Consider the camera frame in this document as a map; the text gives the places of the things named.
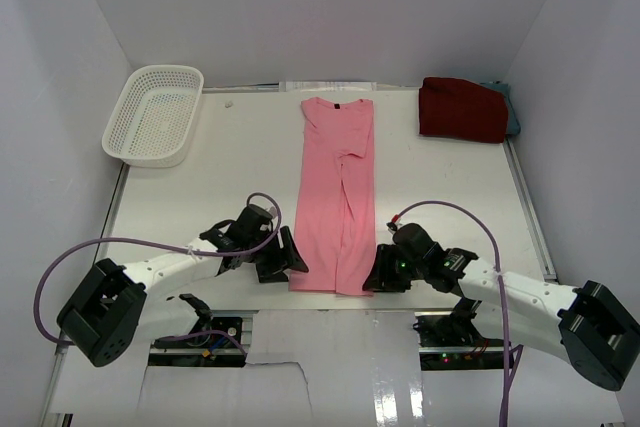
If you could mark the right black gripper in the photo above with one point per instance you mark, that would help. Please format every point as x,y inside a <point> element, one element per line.
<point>380,275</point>

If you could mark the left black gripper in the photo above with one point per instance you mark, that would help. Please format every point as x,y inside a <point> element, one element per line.
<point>287,256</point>

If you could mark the pink t shirt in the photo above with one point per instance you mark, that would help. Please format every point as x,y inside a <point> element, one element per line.
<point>335,227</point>

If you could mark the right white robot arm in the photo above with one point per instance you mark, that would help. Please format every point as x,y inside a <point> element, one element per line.
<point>587,326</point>

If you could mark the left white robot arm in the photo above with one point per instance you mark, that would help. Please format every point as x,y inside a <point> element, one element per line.
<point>115,305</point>

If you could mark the white paper sheet front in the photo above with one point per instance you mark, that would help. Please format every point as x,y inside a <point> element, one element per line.
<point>304,368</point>

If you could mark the papers at back edge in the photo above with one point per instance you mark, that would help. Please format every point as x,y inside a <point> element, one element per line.
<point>326,86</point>

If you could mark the folded dark red t shirt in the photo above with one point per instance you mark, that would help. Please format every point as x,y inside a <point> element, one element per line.
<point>463,110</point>

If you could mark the white plastic mesh basket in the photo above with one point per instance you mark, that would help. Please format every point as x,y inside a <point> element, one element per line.
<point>154,119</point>

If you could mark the folded teal t shirt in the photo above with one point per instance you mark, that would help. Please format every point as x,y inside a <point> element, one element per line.
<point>513,125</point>

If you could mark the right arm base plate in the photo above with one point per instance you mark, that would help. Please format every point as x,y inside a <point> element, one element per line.
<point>447,344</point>

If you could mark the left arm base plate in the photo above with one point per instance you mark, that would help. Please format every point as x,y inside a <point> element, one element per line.
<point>209,351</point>

